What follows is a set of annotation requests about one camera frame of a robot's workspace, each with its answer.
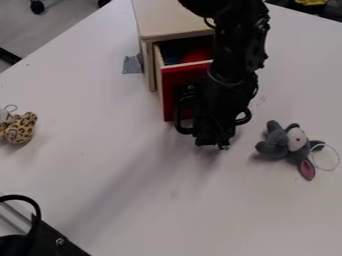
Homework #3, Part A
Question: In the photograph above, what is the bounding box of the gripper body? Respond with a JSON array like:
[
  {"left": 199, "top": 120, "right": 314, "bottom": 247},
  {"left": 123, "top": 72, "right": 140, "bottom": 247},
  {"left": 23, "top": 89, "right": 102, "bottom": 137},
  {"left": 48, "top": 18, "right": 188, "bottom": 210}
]
[{"left": 172, "top": 70, "right": 261, "bottom": 150}]

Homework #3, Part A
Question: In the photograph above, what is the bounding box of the red drawer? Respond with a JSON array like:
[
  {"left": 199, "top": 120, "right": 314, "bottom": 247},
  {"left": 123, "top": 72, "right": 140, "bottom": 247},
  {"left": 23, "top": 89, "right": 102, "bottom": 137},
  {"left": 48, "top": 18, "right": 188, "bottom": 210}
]
[{"left": 152, "top": 35, "right": 216, "bottom": 123}]

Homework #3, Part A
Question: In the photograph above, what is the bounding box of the grey plush mouse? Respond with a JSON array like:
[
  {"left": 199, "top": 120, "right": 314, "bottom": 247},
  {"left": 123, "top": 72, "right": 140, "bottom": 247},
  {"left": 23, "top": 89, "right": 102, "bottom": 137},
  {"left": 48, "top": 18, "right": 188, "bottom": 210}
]
[{"left": 253, "top": 119, "right": 342, "bottom": 182}]

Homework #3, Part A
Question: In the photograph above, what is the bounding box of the grey tape piece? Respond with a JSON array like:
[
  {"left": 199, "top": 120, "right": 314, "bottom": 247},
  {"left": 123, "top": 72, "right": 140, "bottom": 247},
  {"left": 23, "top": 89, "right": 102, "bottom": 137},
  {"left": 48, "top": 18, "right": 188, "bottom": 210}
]
[{"left": 121, "top": 54, "right": 145, "bottom": 75}]

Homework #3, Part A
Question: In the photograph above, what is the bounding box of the wooden cabinet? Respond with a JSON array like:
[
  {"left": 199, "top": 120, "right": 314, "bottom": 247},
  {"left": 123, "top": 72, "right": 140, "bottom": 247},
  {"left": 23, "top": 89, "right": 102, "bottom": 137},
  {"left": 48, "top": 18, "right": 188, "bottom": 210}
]
[{"left": 130, "top": 0, "right": 217, "bottom": 93}]

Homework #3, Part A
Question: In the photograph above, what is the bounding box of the leopard plush toy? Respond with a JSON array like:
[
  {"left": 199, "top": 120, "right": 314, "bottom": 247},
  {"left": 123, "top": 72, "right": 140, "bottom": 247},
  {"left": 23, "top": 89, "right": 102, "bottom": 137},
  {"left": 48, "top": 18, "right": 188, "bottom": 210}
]
[{"left": 0, "top": 104, "right": 39, "bottom": 146}]

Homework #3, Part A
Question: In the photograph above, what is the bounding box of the black bag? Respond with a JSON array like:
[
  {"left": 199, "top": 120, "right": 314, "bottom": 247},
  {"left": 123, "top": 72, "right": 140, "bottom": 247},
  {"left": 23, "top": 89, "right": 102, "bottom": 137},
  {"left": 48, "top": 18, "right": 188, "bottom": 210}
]
[{"left": 0, "top": 194, "right": 93, "bottom": 256}]

